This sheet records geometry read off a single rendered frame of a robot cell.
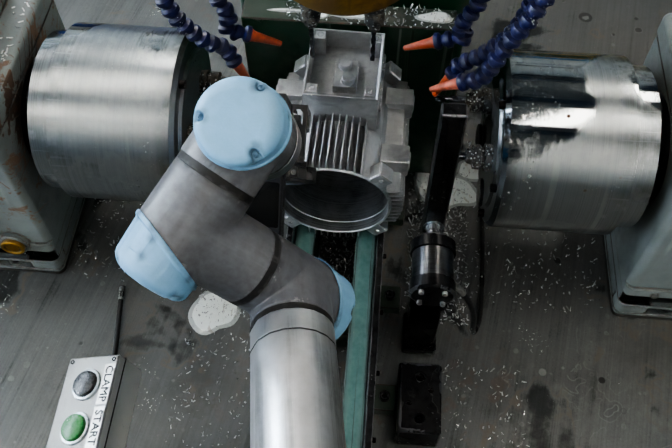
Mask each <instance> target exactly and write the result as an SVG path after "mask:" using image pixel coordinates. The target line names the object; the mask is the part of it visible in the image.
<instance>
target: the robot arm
mask: <svg viewBox="0 0 672 448"><path fill-rule="evenodd" d="M296 109H300V110H301V111H302V112H303V123H302V124H301V119H302V116H301V115H298V114H297V113H298V111H297V110H296ZM293 113H295V114H297V115H294V114H293ZM310 122H311V111H310V109H309V107H308V105H300V104H291V102H290V100H289V98H288V96H287V95H286V93H278V92H277V91H275V90H274V89H273V88H271V87H269V86H268V85H267V84H266V83H263V82H261V81H259V80H257V79H254V78H251V77H245V76H234V77H228V78H225V79H222V80H220V81H218V82H216V83H214V84H213V85H211V86H210V87H209V88H208V89H207V90H206V91H205V92H204V93H203V94H202V96H201V97H200V99H199V100H198V102H197V105H196V107H195V111H194V117H193V128H194V129H193V131H192V132H191V134H190V135H189V137H188V138H187V140H186V141H185V142H184V144H183V145H182V147H181V151H180V152H179V153H178V155H177V156H176V157H175V159H174V160H173V162H172V163H171V165H170V166H169V168H168V169H167V170H166V172H165V173H164V175H163V176H162V178H161V179H160V181H159V182H158V183H157V185H156V186H155V188H154V189H153V191H152V192H151V194H150V195H149V197H148V198H147V199H146V201H145V202H144V204H143V205H142V207H141V208H140V209H137V211H136V212H135V214H136V216H135V218H134V219H133V221H132V223H131V224H130V226H129V228H128V229H127V231H126V232H125V234H124V236H123V237H122V239H121V240H120V242H119V244H118V245H117V247H116V251H115V256H116V260H117V262H118V264H119V265H120V267H121V268H122V269H123V270H124V271H125V272H126V273H127V274H128V275H129V276H130V277H131V278H133V279H134V280H135V281H137V282H138V283H139V284H141V285H142V286H144V287H145V288H147V289H149V290H150V291H152V292H154V293H156V294H157V295H159V296H161V297H164V298H168V299H170V300H172V301H183V300H185V299H186V298H187V297H188V296H189V294H190V293H191V292H192V291H194V290H196V288H197V285H198V286H200V287H202V288H204V289H206V290H208V291H209V292H211V293H213V294H215V295H217V296H219V297H220V298H222V299H224V300H226V301H228V302H230V303H232V304H233V305H235V306H237V307H239V308H240V309H242V310H244V311H246V312H248V313H249V315H250V448H346V441H345V430H344V420H343V410H342V400H341V390H340V380H339V369H338V359H337V349H336V340H337V339H338V338H339V337H340V336H341V335H342V334H343V332H344V331H345V330H346V328H347V327H348V325H349V323H350V321H351V319H352V316H351V311H352V309H353V308H354V307H355V293H354V290H353V287H352V285H351V284H350V282H349V281H348V280H347V279H346V278H345V277H343V276H342V275H340V274H339V273H338V272H336V271H335V270H334V269H333V268H332V267H331V266H330V265H329V264H328V263H327V262H325V261H324V260H322V259H320V258H317V257H313V256H312V255H310V254H309V253H307V252H305V251H304V250H302V249H301V248H299V247H298V246H296V245H294V244H293V243H291V242H290V241H288V240H287V239H285V238H284V216H285V191H286V185H299V184H312V183H316V168H313V167H306V165H307V162H306V161H305V151H306V138H307V133H310Z"/></svg>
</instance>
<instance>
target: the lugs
mask: <svg viewBox="0 0 672 448"><path fill-rule="evenodd" d="M307 60H308V55H307V54H305V55H304V56H302V57H301V58H299V59H298V60H296V61H295V66H294V72H295V73H296V74H297V75H299V76H300V77H302V78H304V77H305V72H306V66H307ZM401 74H402V69H401V68H399V67H398V66H397V65H396V64H395V63H393V62H392V61H389V62H388V63H386V64H385V75H384V80H385V81H387V82H388V83H389V84H390V85H391V86H392V85H394V84H395V83H397V82H399V81H401ZM369 180H370V181H372V182H373V183H375V184H376V185H378V186H379V187H380V188H382V187H385V186H387V185H389V184H391V183H392V181H393V170H392V169H391V168H390V167H388V166H387V165H385V164H384V163H382V162H380V163H378V164H375V165H373V166H371V169H370V178H369ZM284 223H285V224H286V225H288V226H290V227H292V228H294V227H296V226H298V225H300V223H298V222H296V221H295V220H293V219H292V218H290V217H289V216H288V215H286V214H285V216H284ZM387 230H388V221H383V222H382V223H381V224H379V225H377V226H376V227H373V228H371V229H368V230H367V231H369V232H370V233H372V234H373V235H378V234H381V233H383V232H386V231H387Z"/></svg>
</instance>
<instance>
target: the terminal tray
mask: <svg viewBox="0 0 672 448"><path fill-rule="evenodd" d="M319 32H323V33H324V35H323V36H322V37H320V36H318V33H319ZM376 36H377V37H379V40H378V41H376V44H375V60H374V61H370V57H371V53H370V49H371V47H372V44H371V38H372V35H371V32H362V31H349V30H336V29H323V28H314V38H313V39H314V58H312V57H311V56H310V49H311V47H310V48H309V54H308V60H307V66H306V72H305V78H304V84H303V89H302V104H301V105H308V107H309V109H310V111H311V121H312V115H314V122H318V118H319V114H320V115H321V121H325V116H326V114H327V117H328V121H332V114H334V121H338V119H339V114H341V121H345V118H346V115H347V117H348V122H351V123H352V117H353V116H354V123H355V124H359V118H361V125H362V126H365V125H366V119H367V120H368V128H370V129H372V130H374V131H376V129H379V125H380V114H381V106H382V95H383V86H384V75H385V63H386V54H384V47H385V33H376ZM310 85H314V86H315V89H314V90H310V89H309V86H310ZM368 90H372V91H373V94H372V95H369V94H367V91H368Z"/></svg>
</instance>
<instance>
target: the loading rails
mask: <svg viewBox="0 0 672 448"><path fill-rule="evenodd" d="M404 214H405V201H404V206H403V211H402V212H401V215H399V218H396V222H388V225H398V226H403V224H404ZM384 234H385V232H383V233H381V234H378V235H377V240H376V235H373V234H372V233H370V232H369V231H367V230H365V231H360V233H359V236H358V232H356V243H355V255H354V267H353V280H352V287H353V290H354V293H355V307H354V308H353V309H352V311H351V316H352V319H351V321H350V323H349V325H348V327H347V328H346V330H345V331H344V332H343V334H342V335H341V336H340V337H339V338H338V339H337V340H336V346H347V353H346V365H345V378H344V390H343V402H342V410H343V420H344V430H345V441H346V448H372V443H376V437H372V436H373V419H374V414H382V415H395V412H396V394H397V387H396V385H386V384H376V376H380V370H376V369H377V352H378V335H379V318H380V315H383V313H392V314H399V313H400V304H401V287H400V286H387V285H382V268H383V259H386V255H387V254H384V253H383V251H384ZM286 239H287V240H288V241H290V242H291V243H293V244H294V245H296V246H298V247H299V248H301V249H302V250H304V251H305V252H307V253H309V254H310V255H312V256H313V257H317V258H318V257H319V248H320V239H321V231H320V230H317V232H316V234H315V230H314V229H313V228H311V230H310V232H309V230H308V227H307V226H304V225H302V224H300V225H298V226H296V227H294V228H292V227H290V226H288V227H287V234H286ZM375 250H376V256H375ZM374 265H375V271H374ZM373 281H374V286H373ZM372 296H373V301H372ZM371 311H372V317H371ZM370 326H371V332H370ZM369 341H370V347H369ZM368 357H369V363H368ZM367 372H368V378H367ZM366 387H367V393H366ZM365 402H366V408H365ZM364 418H365V424H364ZM363 433H364V439H363Z"/></svg>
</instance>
